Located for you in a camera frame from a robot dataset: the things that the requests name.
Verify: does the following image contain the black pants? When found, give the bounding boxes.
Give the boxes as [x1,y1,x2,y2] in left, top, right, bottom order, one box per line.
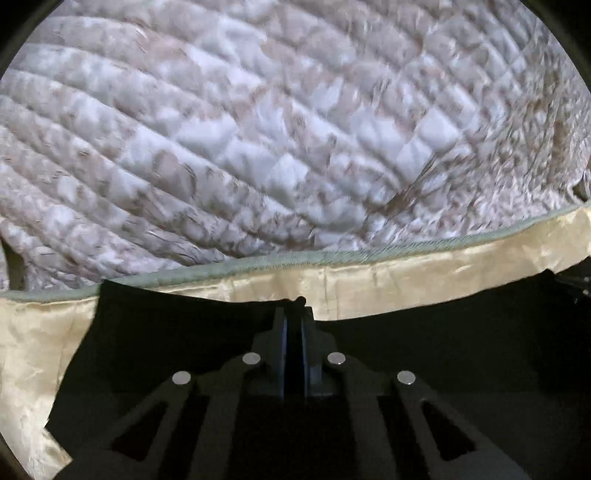
[46,262,590,479]

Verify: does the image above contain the gold satin bed cover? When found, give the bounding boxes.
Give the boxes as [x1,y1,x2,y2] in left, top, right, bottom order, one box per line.
[1,204,590,479]

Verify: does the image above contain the beige floral quilted comforter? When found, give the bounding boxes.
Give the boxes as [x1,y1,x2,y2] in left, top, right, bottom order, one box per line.
[1,1,590,290]

